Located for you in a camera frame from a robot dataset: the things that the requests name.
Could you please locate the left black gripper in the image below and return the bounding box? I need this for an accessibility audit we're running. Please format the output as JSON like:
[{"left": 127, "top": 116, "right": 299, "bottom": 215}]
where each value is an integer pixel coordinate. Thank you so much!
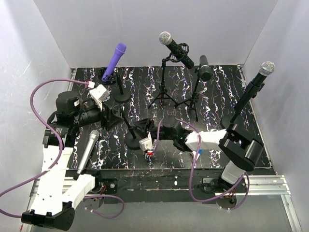
[{"left": 73, "top": 99, "right": 124, "bottom": 130}]

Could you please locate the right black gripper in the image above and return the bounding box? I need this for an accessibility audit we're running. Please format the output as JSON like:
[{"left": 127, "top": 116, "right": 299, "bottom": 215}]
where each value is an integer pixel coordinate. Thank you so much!
[{"left": 134, "top": 117, "right": 175, "bottom": 140}]

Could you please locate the black round-base mic stand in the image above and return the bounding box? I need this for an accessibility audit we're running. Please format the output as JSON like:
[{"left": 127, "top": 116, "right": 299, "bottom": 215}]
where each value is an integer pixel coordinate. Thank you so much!
[{"left": 122, "top": 115, "right": 142, "bottom": 150}]

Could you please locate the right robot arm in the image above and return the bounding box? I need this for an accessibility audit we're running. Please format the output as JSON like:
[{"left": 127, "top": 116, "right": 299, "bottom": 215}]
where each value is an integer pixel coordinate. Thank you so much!
[{"left": 134, "top": 116, "right": 264, "bottom": 192}]

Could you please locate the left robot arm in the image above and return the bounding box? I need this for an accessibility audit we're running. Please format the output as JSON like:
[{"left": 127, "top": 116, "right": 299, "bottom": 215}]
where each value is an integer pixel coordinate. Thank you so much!
[{"left": 21, "top": 89, "right": 122, "bottom": 231}]

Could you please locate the small black tripod stand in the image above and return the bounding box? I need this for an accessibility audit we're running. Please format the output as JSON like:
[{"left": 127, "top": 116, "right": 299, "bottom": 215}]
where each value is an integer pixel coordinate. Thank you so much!
[{"left": 174, "top": 68, "right": 200, "bottom": 122}]

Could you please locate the purple microphone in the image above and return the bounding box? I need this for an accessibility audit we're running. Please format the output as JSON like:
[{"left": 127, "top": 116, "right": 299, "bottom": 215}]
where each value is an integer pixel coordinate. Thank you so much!
[{"left": 101, "top": 43, "right": 126, "bottom": 82}]

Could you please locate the black shotgun microphone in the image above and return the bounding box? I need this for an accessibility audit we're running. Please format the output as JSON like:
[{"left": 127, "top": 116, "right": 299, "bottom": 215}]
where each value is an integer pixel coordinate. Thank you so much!
[{"left": 198, "top": 55, "right": 212, "bottom": 81}]

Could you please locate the right round-base mic stand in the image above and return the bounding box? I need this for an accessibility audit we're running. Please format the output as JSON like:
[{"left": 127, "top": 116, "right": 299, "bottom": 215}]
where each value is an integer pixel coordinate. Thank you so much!
[{"left": 220, "top": 81, "right": 265, "bottom": 129}]

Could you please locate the black tripod stand with shockmount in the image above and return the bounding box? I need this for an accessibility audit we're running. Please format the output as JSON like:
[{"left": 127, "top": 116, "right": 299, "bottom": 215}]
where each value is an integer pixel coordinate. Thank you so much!
[{"left": 147, "top": 43, "right": 189, "bottom": 109}]

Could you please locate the black glitter microphone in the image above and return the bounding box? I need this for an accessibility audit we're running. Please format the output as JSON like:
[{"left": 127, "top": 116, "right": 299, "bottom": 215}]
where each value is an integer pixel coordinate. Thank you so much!
[{"left": 159, "top": 31, "right": 195, "bottom": 69}]

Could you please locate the black microphone silver grille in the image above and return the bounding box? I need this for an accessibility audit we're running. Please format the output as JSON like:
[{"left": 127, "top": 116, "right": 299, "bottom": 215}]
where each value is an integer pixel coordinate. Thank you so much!
[{"left": 252, "top": 61, "right": 275, "bottom": 87}]

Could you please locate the blue white small card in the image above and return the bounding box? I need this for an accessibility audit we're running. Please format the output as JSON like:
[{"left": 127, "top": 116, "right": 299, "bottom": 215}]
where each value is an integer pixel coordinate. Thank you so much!
[{"left": 190, "top": 149, "right": 203, "bottom": 160}]

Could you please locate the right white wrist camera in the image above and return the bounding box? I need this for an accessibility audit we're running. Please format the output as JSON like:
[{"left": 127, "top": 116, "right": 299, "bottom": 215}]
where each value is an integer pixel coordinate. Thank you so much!
[{"left": 139, "top": 135, "right": 154, "bottom": 155}]

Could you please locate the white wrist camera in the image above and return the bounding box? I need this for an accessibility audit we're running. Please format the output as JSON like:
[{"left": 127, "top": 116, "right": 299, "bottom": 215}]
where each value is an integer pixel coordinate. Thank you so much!
[
  {"left": 139, "top": 135, "right": 154, "bottom": 155},
  {"left": 89, "top": 85, "right": 110, "bottom": 111}
]

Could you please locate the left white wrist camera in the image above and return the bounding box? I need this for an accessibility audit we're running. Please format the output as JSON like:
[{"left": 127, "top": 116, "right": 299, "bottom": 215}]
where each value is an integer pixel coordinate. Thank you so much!
[{"left": 89, "top": 85, "right": 110, "bottom": 111}]

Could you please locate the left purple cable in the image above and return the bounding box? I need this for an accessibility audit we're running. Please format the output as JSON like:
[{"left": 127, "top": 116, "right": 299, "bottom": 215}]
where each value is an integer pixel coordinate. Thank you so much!
[{"left": 0, "top": 78, "right": 95, "bottom": 218}]

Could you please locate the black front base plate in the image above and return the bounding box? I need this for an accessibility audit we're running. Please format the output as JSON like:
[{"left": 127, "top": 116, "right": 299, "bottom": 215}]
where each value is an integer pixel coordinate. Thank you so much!
[{"left": 91, "top": 167, "right": 242, "bottom": 205}]

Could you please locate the aluminium frame rail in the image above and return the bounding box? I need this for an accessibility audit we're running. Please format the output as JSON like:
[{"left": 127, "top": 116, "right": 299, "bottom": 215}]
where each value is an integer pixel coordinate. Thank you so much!
[{"left": 20, "top": 175, "right": 302, "bottom": 232}]

